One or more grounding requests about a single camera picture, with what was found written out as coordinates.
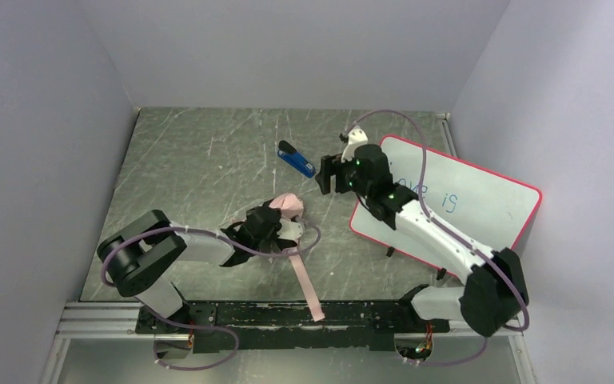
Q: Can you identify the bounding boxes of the pink and black folding umbrella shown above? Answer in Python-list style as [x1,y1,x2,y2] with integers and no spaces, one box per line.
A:
[260,193,325,322]

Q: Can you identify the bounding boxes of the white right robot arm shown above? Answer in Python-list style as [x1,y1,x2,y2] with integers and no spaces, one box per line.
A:
[315,143,531,338]

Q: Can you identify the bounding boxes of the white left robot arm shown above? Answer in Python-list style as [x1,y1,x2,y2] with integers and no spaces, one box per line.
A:
[96,204,305,333]

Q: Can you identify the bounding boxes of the blue and black stapler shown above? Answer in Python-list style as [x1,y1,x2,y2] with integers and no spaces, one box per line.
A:
[277,140,316,178]

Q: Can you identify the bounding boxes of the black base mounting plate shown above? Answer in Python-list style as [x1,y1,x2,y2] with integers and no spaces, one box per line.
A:
[134,299,450,354]

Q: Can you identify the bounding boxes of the pink framed whiteboard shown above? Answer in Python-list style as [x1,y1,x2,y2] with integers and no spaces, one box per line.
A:
[349,134,542,282]

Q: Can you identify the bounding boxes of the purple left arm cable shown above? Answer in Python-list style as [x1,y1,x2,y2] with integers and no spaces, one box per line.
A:
[99,217,323,372]

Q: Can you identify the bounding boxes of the aluminium rail frame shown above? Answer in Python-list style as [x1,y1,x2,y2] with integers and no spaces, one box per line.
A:
[39,302,539,383]

